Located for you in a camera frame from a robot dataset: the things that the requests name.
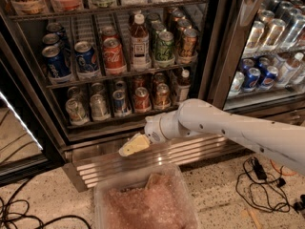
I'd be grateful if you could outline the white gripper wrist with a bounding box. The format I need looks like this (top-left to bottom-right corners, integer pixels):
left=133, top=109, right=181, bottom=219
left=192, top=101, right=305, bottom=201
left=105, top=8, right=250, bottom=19
left=118, top=111, right=191, bottom=156

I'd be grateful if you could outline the blue silver redbull can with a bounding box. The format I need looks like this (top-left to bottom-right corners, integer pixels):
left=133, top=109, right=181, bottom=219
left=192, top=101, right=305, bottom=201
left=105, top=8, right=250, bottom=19
left=112, top=90, right=131, bottom=116

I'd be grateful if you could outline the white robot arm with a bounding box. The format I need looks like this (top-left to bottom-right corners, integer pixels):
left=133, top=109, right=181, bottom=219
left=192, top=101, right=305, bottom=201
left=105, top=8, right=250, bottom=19
left=119, top=99, right=305, bottom=175

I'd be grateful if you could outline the red orange can bottom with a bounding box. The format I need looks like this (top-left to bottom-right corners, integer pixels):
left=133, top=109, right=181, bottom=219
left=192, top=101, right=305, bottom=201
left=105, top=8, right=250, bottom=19
left=133, top=87, right=152, bottom=113

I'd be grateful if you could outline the gold orange can bottom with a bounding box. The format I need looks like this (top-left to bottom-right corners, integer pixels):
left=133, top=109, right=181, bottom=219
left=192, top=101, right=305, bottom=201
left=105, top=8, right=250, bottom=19
left=154, top=83, right=171, bottom=109

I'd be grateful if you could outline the silver white can bottom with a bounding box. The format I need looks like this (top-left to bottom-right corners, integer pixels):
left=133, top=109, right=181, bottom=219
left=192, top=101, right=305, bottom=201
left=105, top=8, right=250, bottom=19
left=90, top=94, right=111, bottom=121

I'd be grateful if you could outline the rear redbull can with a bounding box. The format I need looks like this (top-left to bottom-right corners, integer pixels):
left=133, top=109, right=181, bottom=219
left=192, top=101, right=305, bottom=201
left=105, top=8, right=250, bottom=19
left=114, top=80, right=127, bottom=92

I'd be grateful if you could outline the pale green can bottom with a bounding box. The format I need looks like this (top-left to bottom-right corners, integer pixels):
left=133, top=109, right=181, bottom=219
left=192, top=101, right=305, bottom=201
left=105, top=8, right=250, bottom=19
left=66, top=98, right=90, bottom=126

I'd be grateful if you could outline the small tea bottle bottom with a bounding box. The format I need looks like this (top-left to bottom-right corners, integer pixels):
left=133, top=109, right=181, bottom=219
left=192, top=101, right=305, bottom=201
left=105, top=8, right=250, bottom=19
left=173, top=69, right=191, bottom=105

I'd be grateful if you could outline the red coca-cola can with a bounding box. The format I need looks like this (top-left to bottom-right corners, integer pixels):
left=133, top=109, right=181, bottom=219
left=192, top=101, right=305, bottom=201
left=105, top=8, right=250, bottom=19
left=102, top=37, right=127, bottom=75

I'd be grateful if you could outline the green can front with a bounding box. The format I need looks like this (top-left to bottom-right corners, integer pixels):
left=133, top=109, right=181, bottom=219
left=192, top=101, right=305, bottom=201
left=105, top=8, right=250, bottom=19
left=154, top=31, right=173, bottom=68

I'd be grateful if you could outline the blue pepsi can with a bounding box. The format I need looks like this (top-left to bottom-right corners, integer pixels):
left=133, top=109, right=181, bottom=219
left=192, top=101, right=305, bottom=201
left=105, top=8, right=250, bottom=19
left=74, top=41, right=100, bottom=79
left=42, top=46, right=72, bottom=84

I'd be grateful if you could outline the stainless steel fridge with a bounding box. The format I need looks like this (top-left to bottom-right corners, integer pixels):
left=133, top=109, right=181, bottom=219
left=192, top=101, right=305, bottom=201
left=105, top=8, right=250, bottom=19
left=0, top=0, right=305, bottom=193

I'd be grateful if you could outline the gold can front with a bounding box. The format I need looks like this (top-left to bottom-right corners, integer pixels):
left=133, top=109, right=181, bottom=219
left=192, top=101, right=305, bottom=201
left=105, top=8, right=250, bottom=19
left=178, top=29, right=198, bottom=63

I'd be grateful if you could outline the front blue pepsi can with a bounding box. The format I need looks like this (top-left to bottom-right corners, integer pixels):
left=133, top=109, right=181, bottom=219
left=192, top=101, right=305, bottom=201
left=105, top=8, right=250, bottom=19
left=42, top=46, right=72, bottom=84

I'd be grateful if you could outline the glass fridge door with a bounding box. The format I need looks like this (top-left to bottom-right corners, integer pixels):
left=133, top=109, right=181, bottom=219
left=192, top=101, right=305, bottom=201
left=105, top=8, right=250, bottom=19
left=204, top=0, right=305, bottom=123

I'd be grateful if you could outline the clear plastic bin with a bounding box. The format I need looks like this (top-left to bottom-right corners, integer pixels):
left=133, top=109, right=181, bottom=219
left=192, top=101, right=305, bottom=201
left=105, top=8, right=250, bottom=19
left=94, top=164, right=199, bottom=229

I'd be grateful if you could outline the brown tea bottle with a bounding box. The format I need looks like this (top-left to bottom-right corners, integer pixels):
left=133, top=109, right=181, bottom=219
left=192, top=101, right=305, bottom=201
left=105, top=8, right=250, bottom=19
left=130, top=14, right=151, bottom=72

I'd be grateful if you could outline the black power adapter cable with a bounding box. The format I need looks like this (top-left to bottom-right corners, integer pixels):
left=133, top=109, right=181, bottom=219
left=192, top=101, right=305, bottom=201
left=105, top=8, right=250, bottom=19
left=234, top=156, right=292, bottom=214

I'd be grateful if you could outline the orange cable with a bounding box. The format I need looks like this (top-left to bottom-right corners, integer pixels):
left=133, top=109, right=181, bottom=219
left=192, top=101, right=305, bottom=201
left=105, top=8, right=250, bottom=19
left=269, top=159, right=298, bottom=177

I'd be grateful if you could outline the black cable left floor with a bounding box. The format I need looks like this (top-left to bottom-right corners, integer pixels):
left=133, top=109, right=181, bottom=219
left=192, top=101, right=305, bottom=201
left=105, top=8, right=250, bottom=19
left=0, top=178, right=92, bottom=229

